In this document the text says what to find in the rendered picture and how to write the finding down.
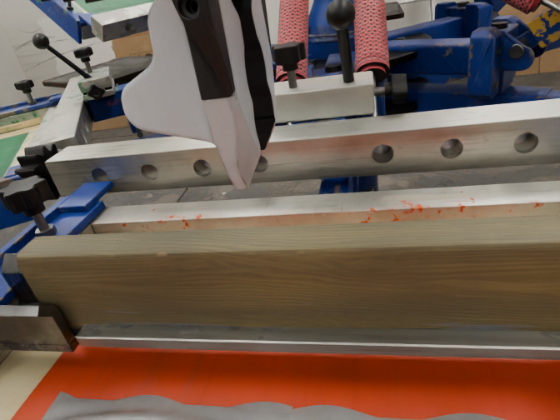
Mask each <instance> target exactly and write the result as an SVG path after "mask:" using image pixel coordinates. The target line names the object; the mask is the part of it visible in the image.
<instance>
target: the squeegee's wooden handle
mask: <svg viewBox="0 0 560 420"><path fill-rule="evenodd" d="M17 266H18V268H19V269H20V271H21V273H22V275H23V276H24V277H25V279H26V281H27V283H28V285H29V286H30V288H31V289H32V291H33V293H34V294H35V296H36V298H37V300H38V301H39V302H40V304H41V305H45V306H56V307H57V308H58V310H59V312H60V313H61V314H62V317H63V318H64V320H65V322H66V323H67V325H68V327H69V328H70V330H71V332H72V333H79V331H80V330H81V329H82V327H83V325H84V324H107V325H163V326H219V327H275V328H386V329H442V330H498V331H554V332H560V215H542V216H521V217H482V218H462V219H442V220H422V221H401V222H362V223H342V224H322V225H302V226H281V227H241V228H221V229H201V230H181V231H161V232H121V233H101V234H81V235H61V236H41V237H35V238H34V239H33V240H32V241H31V242H30V243H29V244H27V245H26V246H25V247H24V248H23V249H22V250H20V251H19V252H18V255H17Z"/></svg>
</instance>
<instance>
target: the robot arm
mask: <svg viewBox="0 0 560 420"><path fill-rule="evenodd" d="M147 24H148V29H149V33H150V38H151V43H152V51H153V56H152V62H151V64H150V65H149V67H148V68H147V69H145V70H144V71H143V72H141V73H140V74H139V75H138V76H137V77H135V78H134V79H133V80H132V81H131V82H130V83H129V84H127V85H126V86H125V88H124V89H123V90H122V108H123V111H124V113H125V115H126V117H127V119H128V120H129V122H130V123H131V124H132V125H133V126H135V127H136V128H139V129H141V130H143V131H146V132H151V133H161V134H165V135H170V136H175V137H180V138H190V139H195V140H200V141H205V142H209V143H212V144H214V145H215V146H216V147H217V150H218V153H219V156H220V158H221V160H222V164H223V166H224V167H225V169H226V172H227V175H228V176H229V177H230V179H231V181H232V184H233V185H234V187H235V188H236V190H243V189H247V188H248V187H249V184H250V182H251V180H252V177H253V174H254V171H255V169H256V166H257V164H258V160H259V158H260V155H261V150H265V148H267V146H268V143H269V140H270V137H271V136H272V133H273V129H274V127H275V124H276V121H277V112H276V99H275V87H274V76H273V61H272V54H271V40H270V33H269V26H268V15H267V8H266V1H265V0H155V1H154V2H153V3H152V6H151V7H150V9H149V13H148V17H147Z"/></svg>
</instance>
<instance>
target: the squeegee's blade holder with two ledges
mask: <svg viewBox="0 0 560 420"><path fill-rule="evenodd" d="M76 339H77V341H78V342H79V344H80V346H82V347H107V348H164V349H193V350H222V351H251V352H280V353H337V354H367V355H395V356H424V357H454V358H511V359H539V360H560V332H554V331H498V330H442V329H386V328H330V327H219V326H163V325H107V324H84V325H83V327H82V329H81V330H80V331H79V333H78V334H77V336H76Z"/></svg>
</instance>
